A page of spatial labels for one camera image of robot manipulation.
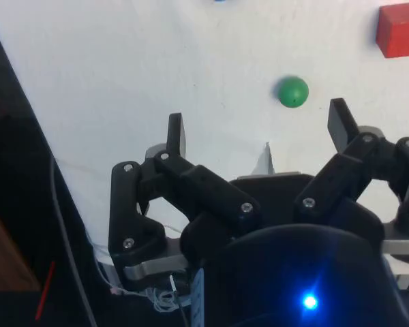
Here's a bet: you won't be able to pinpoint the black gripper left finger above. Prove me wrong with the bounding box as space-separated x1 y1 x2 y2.
108 112 262 293

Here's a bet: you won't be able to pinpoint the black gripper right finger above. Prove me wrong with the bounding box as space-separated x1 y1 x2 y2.
293 97 409 239

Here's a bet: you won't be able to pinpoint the green ball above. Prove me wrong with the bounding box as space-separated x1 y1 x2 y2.
277 76 309 109

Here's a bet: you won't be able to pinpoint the red block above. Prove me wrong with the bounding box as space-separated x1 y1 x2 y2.
375 1 409 59

